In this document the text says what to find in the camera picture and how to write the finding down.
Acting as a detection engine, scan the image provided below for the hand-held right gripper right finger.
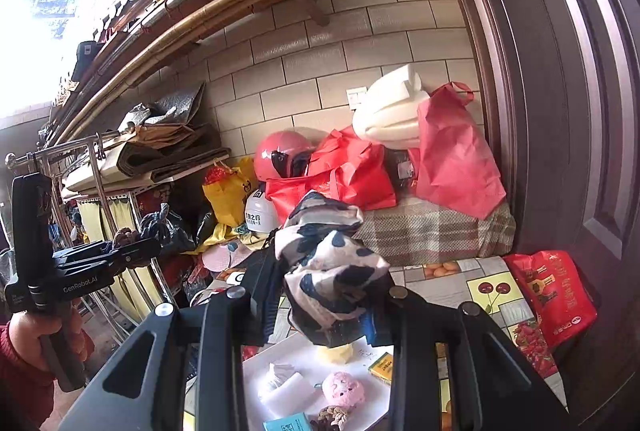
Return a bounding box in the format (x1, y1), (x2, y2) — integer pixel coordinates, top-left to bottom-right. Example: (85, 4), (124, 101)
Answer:
(365, 286), (572, 431)

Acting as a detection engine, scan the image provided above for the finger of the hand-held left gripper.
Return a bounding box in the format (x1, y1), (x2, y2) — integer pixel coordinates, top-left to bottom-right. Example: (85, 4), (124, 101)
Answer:
(55, 238), (162, 284)
(50, 241), (121, 272)

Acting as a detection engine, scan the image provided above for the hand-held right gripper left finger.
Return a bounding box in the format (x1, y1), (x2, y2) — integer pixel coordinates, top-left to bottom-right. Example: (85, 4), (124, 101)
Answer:
(64, 245), (291, 431)

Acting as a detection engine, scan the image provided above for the black and white scarf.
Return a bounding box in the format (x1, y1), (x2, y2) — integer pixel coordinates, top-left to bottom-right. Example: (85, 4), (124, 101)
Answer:
(274, 191), (393, 347)

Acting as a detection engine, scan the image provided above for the white tray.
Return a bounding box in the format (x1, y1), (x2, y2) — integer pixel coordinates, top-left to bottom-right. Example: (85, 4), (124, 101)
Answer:
(242, 336), (396, 431)

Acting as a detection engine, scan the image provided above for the teal tissue pack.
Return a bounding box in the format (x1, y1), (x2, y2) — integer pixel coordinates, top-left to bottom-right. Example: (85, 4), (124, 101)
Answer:
(262, 412), (313, 431)

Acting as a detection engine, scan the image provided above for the person's left forearm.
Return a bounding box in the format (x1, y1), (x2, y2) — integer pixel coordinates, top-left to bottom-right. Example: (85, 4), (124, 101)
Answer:
(0, 323), (63, 431)

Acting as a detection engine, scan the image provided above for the person's left hand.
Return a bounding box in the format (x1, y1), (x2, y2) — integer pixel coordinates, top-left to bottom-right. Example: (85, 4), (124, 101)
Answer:
(9, 306), (96, 379)

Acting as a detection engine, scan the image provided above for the yellow curtain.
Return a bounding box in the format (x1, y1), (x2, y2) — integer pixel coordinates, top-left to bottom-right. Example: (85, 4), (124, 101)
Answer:
(75, 198), (176, 342)

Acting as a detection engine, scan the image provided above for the green and yellow packet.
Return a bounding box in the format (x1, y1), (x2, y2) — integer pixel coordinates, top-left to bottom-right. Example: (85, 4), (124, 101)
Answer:
(367, 352), (395, 386)

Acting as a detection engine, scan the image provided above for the yellow sponge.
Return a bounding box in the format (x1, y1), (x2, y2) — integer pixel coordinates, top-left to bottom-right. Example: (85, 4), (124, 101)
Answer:
(319, 342), (357, 364)

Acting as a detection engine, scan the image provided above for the pink hat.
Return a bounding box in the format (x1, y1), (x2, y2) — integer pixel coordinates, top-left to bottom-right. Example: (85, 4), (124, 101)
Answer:
(202, 241), (251, 272)

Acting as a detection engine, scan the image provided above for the black plastic bag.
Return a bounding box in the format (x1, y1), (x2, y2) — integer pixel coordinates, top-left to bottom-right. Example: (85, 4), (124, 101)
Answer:
(160, 211), (211, 252)

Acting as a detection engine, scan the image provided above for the stainless steel rack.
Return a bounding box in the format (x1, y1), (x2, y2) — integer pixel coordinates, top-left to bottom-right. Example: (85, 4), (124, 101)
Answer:
(4, 123), (231, 347)

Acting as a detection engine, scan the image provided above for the white helmet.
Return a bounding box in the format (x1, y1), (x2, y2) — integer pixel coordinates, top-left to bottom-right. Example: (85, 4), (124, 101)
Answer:
(243, 191), (281, 234)

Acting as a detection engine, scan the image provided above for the white foam sheet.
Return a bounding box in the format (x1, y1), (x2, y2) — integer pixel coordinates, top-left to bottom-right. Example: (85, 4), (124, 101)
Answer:
(272, 372), (307, 407)

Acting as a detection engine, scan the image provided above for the yellow shopping bag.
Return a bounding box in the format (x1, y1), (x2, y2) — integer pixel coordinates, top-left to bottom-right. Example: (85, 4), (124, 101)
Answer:
(202, 156), (258, 228)

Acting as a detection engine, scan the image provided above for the plaid blanket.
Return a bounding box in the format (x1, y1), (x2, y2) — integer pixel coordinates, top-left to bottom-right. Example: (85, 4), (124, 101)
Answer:
(350, 198), (517, 268)

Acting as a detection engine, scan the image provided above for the fruit print tablecloth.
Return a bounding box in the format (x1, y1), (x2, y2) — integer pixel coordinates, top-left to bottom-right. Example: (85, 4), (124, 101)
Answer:
(182, 256), (568, 431)

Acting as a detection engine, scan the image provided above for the stack of flattened cardboard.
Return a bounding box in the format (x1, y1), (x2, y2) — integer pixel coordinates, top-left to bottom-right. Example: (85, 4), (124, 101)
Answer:
(97, 123), (231, 186)

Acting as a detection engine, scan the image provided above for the pink helmet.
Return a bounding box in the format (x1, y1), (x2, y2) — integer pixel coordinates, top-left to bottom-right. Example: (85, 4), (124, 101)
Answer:
(253, 130), (317, 182)

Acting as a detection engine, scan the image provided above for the red tote bag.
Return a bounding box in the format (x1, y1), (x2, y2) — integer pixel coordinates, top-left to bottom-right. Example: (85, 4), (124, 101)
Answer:
(264, 127), (398, 227)

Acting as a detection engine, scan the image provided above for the dark bag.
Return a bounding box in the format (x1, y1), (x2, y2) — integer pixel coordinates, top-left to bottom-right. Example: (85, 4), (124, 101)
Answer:
(385, 148), (421, 196)

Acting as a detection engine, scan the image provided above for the silver foil bag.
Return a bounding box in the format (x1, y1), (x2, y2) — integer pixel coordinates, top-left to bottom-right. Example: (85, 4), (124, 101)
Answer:
(117, 81), (207, 132)

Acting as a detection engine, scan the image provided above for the red gift bag gold print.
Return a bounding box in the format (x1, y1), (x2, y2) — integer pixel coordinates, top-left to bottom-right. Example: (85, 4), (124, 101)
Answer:
(502, 250), (598, 352)

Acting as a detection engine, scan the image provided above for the pink-red nonwoven bag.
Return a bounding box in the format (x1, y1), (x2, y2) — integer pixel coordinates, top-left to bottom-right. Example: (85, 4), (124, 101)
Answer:
(416, 82), (507, 221)

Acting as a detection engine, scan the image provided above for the white foam cushion stack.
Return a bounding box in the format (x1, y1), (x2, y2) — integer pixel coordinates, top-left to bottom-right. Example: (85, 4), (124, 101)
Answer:
(351, 64), (431, 150)

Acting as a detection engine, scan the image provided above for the brown door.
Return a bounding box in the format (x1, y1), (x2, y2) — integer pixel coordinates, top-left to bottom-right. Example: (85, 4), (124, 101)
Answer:
(430, 0), (640, 412)

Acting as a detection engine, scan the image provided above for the pink plush keychain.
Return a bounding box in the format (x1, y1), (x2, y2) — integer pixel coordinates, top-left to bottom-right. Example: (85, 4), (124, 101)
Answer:
(321, 371), (362, 408)

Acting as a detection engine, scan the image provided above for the beige braided rope knot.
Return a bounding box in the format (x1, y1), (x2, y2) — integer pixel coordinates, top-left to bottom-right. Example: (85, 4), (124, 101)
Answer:
(310, 405), (351, 431)

